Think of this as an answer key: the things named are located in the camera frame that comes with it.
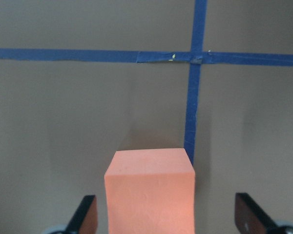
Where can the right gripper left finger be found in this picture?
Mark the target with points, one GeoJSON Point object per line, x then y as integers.
{"type": "Point", "coordinates": [85, 218]}

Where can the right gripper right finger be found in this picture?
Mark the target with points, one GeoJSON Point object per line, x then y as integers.
{"type": "Point", "coordinates": [250, 218]}

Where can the orange foam block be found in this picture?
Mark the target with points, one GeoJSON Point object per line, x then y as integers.
{"type": "Point", "coordinates": [150, 191]}

